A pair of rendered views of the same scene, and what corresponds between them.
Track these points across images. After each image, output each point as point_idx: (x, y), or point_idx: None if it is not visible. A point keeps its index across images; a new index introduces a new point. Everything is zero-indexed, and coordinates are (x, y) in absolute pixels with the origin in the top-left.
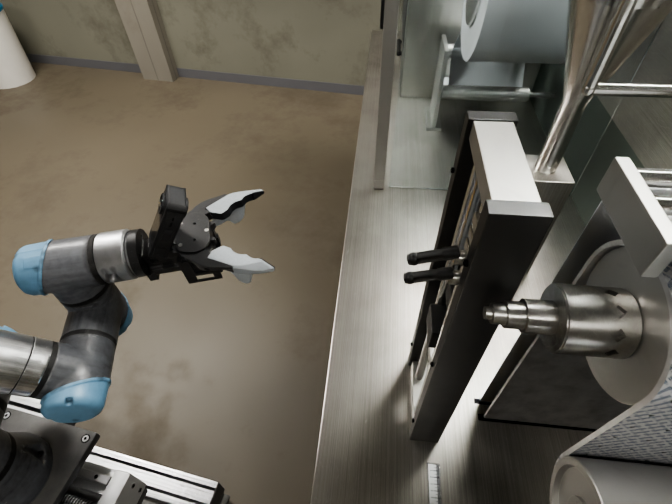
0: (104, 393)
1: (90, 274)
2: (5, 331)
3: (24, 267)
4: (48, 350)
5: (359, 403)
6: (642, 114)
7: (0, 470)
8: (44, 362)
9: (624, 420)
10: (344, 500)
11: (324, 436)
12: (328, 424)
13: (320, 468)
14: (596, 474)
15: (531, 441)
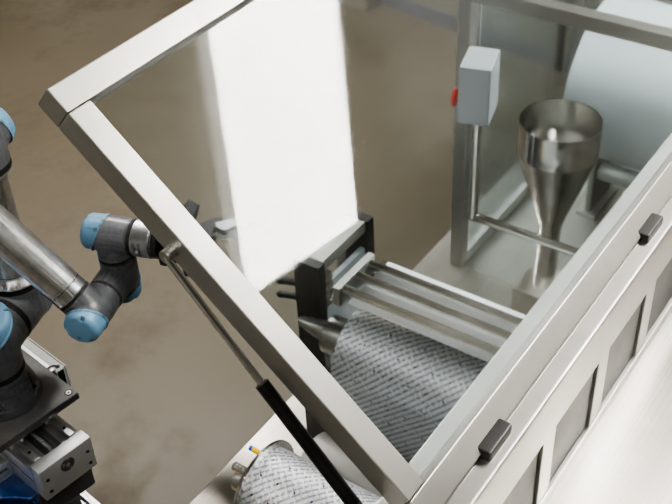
0: (102, 327)
1: (123, 244)
2: (65, 262)
3: (88, 226)
4: (82, 283)
5: (289, 441)
6: None
7: (11, 375)
8: (78, 289)
9: None
10: (232, 493)
11: (245, 450)
12: (254, 444)
13: (228, 468)
14: (326, 433)
15: None
